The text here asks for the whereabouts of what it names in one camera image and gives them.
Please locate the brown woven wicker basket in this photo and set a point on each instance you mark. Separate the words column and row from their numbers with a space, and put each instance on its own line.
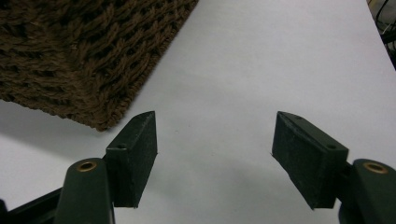
column 81, row 56

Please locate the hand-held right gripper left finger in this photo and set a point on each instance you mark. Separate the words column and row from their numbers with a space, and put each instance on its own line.
column 132, row 161

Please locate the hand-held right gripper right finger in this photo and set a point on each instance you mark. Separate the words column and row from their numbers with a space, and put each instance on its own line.
column 308, row 161

